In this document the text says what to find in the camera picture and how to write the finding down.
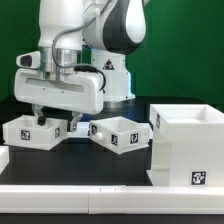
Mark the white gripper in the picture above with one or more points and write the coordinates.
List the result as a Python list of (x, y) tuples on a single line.
[(79, 92)]

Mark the white drawer with knob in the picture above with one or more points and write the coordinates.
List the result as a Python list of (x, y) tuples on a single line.
[(26, 132)]

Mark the white small drawer box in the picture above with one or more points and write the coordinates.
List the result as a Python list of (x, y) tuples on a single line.
[(119, 134)]

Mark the white drawer cabinet frame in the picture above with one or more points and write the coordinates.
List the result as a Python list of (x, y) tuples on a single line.
[(188, 145)]

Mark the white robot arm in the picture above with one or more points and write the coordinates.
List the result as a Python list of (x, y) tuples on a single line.
[(79, 65)]

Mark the white flat panel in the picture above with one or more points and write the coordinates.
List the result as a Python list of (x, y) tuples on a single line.
[(82, 131)]

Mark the white left fence rail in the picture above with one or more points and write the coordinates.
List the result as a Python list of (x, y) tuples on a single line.
[(4, 157)]

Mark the white fence rail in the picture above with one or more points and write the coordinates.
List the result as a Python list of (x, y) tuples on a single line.
[(111, 199), (4, 157)]

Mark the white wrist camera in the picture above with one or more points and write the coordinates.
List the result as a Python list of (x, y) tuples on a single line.
[(30, 60)]

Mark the white front fence rail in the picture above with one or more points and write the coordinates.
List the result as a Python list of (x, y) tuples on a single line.
[(111, 199)]

